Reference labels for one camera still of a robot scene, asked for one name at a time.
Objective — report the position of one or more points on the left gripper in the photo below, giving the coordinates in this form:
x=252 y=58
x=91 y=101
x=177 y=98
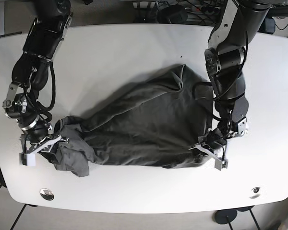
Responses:
x=215 y=142

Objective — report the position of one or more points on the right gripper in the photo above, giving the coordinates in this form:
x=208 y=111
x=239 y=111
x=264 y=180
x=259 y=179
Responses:
x=35 y=124

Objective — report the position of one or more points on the light teal T-shirt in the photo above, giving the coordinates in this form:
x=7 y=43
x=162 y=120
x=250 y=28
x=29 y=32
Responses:
x=152 y=123

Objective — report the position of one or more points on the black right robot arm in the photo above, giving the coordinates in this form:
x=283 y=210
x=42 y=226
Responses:
x=32 y=92

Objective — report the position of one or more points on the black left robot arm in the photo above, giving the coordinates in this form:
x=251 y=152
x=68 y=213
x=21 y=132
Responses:
x=225 y=57

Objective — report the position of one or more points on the left chrome table grommet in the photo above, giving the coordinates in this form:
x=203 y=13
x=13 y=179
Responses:
x=46 y=194

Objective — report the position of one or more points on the chrome table grommet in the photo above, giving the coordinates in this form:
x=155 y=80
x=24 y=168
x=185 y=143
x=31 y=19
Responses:
x=46 y=194
x=255 y=193

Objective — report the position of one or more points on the right chrome table grommet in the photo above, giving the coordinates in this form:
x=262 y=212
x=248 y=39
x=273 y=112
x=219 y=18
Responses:
x=255 y=193

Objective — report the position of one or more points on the black round stand base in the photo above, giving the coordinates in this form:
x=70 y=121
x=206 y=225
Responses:
x=225 y=216

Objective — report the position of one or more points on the black electronics box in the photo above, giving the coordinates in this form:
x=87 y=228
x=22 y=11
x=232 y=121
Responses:
x=268 y=26

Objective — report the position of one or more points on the black power adapter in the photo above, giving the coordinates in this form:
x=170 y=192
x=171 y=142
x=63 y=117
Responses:
x=173 y=14

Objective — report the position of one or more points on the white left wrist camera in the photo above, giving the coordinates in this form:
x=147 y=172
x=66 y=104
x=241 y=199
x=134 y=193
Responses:
x=221 y=164

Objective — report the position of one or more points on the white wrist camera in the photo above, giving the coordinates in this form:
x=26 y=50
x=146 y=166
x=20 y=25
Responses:
x=28 y=159
x=221 y=164

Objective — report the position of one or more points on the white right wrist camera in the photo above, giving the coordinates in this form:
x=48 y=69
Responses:
x=28 y=159

